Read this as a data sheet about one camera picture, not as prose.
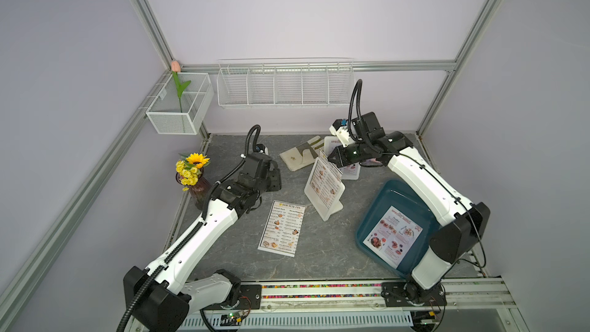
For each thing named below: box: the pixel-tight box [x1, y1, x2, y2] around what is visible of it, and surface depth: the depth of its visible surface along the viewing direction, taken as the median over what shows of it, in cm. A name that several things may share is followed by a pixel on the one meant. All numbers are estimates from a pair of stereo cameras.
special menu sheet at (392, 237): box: [362, 205, 424, 270], surface depth 88 cm
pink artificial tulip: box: [170, 59, 192, 113], surface depth 91 cm
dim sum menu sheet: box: [257, 199, 307, 258], surface depth 91 cm
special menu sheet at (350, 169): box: [342, 162, 360, 176], surface depth 102 cm
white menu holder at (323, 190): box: [304, 156, 345, 222], surface depth 87 cm
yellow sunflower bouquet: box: [175, 152, 211, 192], surface depth 79 cm
